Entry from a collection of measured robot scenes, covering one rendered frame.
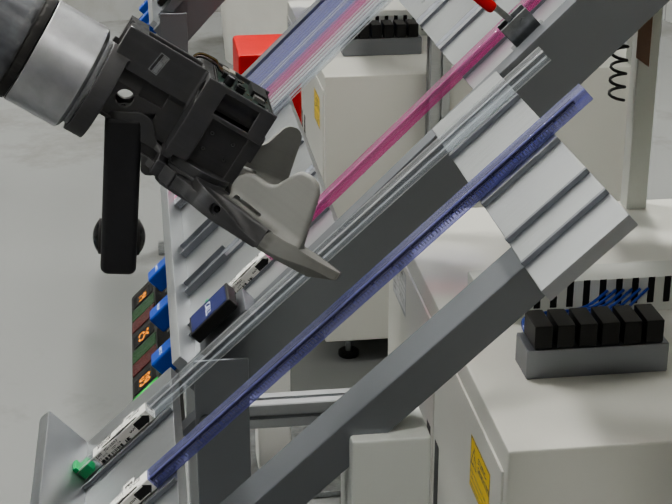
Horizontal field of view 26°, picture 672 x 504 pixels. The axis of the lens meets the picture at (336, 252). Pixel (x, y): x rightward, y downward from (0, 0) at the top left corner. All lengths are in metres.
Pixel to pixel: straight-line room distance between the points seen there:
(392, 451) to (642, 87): 1.10
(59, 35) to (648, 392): 0.86
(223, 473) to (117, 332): 1.85
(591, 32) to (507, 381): 0.45
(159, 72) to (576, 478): 0.71
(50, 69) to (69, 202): 3.07
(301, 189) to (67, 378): 2.10
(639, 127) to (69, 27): 1.26
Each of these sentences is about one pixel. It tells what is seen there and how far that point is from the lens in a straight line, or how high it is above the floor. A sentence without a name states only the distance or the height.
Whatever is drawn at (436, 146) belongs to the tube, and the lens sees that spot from 1.13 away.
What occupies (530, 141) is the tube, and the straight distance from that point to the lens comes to 1.03.
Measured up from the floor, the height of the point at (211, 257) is 0.75.
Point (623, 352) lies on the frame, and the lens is 1.63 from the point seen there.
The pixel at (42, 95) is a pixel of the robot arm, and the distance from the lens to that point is 0.96.
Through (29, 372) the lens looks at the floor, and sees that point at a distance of 3.07.
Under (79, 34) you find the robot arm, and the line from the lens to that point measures 0.96.
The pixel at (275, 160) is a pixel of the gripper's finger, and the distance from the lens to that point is 1.07.
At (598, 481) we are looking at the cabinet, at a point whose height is 0.58.
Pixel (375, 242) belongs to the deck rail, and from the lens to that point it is 1.34.
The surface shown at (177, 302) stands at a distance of 1.51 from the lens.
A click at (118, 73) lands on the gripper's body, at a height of 1.10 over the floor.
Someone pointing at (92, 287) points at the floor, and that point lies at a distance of 3.45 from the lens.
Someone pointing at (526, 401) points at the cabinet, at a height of 0.62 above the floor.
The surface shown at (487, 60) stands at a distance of 1.39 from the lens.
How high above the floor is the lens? 1.34
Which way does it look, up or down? 22 degrees down
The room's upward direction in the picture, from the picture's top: straight up
